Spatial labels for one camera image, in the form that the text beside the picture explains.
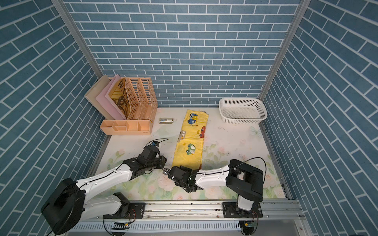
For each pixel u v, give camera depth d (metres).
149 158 0.67
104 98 0.87
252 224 0.71
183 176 0.64
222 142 1.02
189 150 0.96
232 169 0.48
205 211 0.75
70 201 0.41
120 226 0.72
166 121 1.08
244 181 0.46
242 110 1.20
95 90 0.91
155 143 0.79
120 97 0.99
